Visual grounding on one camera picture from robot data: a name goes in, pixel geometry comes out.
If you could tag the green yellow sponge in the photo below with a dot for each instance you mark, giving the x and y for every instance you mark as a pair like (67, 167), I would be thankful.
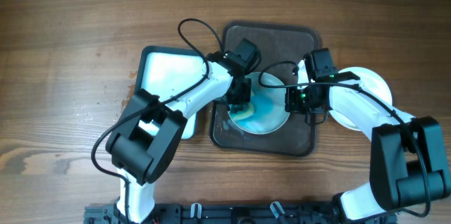
(241, 111)

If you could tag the white plate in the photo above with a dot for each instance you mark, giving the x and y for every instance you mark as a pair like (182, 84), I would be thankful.
(269, 109)
(374, 83)

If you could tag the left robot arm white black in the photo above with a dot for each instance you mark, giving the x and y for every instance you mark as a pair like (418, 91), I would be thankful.
(140, 158)

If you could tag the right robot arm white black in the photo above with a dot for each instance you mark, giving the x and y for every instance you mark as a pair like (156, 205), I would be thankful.
(408, 162)

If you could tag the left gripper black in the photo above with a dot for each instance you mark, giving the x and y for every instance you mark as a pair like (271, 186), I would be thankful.
(246, 94)

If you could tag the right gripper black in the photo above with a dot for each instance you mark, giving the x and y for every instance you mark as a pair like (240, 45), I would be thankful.
(293, 106)

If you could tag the brown plastic serving tray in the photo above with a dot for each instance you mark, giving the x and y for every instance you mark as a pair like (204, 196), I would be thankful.
(279, 45)

